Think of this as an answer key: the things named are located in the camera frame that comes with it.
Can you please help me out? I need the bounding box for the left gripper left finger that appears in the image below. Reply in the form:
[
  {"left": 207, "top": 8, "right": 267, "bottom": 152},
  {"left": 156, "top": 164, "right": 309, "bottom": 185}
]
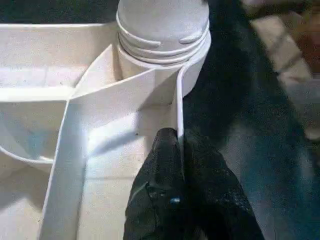
[{"left": 123, "top": 127, "right": 187, "bottom": 240}]

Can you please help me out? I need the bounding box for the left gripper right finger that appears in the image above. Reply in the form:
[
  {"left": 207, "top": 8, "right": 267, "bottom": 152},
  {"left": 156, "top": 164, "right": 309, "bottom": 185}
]
[{"left": 183, "top": 131, "right": 265, "bottom": 240}]

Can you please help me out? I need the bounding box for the white plastic table leg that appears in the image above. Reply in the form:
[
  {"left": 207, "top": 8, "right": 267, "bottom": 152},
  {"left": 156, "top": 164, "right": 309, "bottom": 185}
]
[{"left": 116, "top": 0, "right": 211, "bottom": 67}]

